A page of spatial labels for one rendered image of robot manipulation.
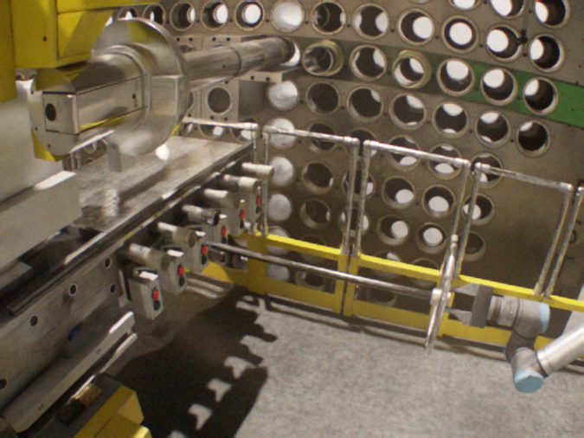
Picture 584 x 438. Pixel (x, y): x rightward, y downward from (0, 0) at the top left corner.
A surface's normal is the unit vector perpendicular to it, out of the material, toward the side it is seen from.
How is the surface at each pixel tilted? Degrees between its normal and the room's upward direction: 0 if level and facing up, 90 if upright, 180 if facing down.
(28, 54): 90
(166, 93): 90
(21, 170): 68
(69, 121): 90
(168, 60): 90
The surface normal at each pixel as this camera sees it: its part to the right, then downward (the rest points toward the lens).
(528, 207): -0.33, 0.40
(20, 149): 0.89, -0.15
